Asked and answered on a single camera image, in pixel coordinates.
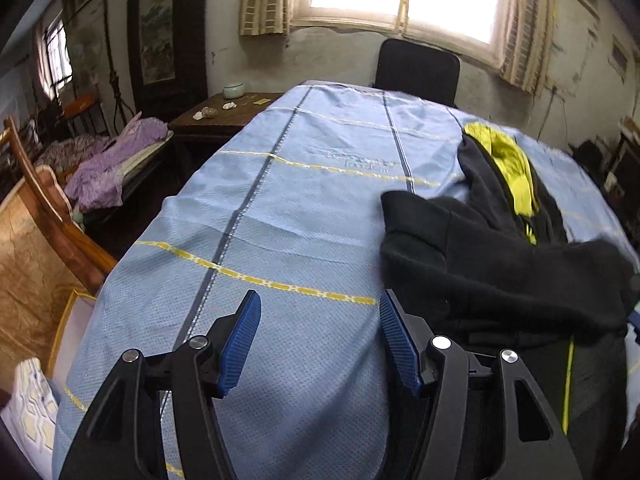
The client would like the wooden chair frame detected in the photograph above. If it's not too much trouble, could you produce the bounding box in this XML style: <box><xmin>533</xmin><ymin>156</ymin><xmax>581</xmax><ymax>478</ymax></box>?
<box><xmin>2</xmin><ymin>115</ymin><xmax>118</xmax><ymax>296</ymax></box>

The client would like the purple cloth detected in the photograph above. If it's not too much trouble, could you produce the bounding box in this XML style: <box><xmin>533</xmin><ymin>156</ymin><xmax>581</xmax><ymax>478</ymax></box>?
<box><xmin>65</xmin><ymin>115</ymin><xmax>171</xmax><ymax>211</ymax></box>

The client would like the blue checked bed sheet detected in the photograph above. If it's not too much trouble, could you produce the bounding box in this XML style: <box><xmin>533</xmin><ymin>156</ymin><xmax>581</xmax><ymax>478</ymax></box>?
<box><xmin>52</xmin><ymin>80</ymin><xmax>632</xmax><ymax>480</ymax></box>

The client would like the dark framed wall painting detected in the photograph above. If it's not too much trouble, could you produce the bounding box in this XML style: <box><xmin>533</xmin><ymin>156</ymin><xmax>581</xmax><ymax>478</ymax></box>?
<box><xmin>127</xmin><ymin>0</ymin><xmax>208</xmax><ymax>111</ymax></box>

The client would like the white patterned pillow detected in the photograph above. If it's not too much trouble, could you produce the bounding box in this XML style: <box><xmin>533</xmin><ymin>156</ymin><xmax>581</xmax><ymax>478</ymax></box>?
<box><xmin>0</xmin><ymin>357</ymin><xmax>62</xmax><ymax>480</ymax></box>

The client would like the black chair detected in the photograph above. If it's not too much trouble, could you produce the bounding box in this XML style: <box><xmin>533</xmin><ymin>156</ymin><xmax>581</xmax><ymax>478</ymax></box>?
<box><xmin>374</xmin><ymin>38</ymin><xmax>461</xmax><ymax>108</ymax></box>

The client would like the small side window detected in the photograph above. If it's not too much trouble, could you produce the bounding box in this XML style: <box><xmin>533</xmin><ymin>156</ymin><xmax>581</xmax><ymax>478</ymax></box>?
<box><xmin>42</xmin><ymin>20</ymin><xmax>74</xmax><ymax>101</ymax></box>

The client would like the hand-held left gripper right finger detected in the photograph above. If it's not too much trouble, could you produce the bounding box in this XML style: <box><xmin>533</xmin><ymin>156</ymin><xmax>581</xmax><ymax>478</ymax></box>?
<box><xmin>378</xmin><ymin>289</ymin><xmax>583</xmax><ymax>480</ymax></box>

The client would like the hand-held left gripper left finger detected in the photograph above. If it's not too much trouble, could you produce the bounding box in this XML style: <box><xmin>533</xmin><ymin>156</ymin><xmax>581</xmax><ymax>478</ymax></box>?
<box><xmin>59</xmin><ymin>290</ymin><xmax>262</xmax><ymax>480</ymax></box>

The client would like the wooden side table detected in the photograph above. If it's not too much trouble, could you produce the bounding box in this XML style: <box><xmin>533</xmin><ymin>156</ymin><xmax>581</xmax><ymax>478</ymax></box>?
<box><xmin>167</xmin><ymin>91</ymin><xmax>288</xmax><ymax>181</ymax></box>

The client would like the black jacket with yellow lining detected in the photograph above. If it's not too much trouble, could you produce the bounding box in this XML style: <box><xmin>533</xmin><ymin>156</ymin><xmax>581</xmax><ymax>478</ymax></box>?
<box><xmin>380</xmin><ymin>122</ymin><xmax>640</xmax><ymax>480</ymax></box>

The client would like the white bag with yellow trim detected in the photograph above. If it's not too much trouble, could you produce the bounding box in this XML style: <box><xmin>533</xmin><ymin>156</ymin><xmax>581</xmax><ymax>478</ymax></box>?
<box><xmin>47</xmin><ymin>287</ymin><xmax>98</xmax><ymax>386</ymax></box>

